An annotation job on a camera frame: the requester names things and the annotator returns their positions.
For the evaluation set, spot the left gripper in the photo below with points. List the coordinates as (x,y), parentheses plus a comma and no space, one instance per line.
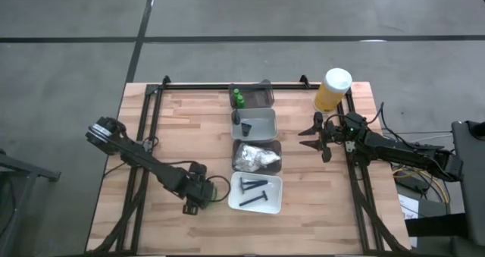
(197,185)

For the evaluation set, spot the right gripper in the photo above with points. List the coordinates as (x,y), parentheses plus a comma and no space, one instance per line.
(333,133)

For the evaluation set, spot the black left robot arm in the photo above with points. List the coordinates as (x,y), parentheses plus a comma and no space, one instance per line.
(151,166)

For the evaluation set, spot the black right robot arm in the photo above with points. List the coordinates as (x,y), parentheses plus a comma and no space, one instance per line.
(398,151)

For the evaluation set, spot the dark brown translucent bin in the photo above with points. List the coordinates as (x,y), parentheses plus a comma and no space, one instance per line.
(274,145)

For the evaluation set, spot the yellow canister white lid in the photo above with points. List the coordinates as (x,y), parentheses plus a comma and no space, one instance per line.
(333,94)

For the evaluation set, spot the light grey plastic bin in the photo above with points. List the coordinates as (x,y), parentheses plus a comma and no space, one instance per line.
(265,128)

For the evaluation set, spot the grey translucent bin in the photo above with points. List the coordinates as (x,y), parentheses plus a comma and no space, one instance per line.
(257,98)

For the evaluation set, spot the white plastic bin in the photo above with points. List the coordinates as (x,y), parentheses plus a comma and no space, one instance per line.
(271,205)

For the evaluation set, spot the black power brick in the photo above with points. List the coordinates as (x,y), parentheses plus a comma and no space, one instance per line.
(415,183)

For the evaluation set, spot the white paper sheet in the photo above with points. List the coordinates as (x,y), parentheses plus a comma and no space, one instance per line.
(409,207)

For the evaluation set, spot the grey metal cart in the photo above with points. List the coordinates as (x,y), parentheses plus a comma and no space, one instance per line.
(470,181)

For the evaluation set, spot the grey metal stand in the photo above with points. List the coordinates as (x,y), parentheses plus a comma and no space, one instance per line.
(26,170)

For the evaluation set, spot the silver metal bracket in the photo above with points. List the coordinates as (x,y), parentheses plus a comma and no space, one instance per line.
(348,147)

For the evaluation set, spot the black aluminium table frame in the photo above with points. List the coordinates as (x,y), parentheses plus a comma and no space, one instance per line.
(182,86)

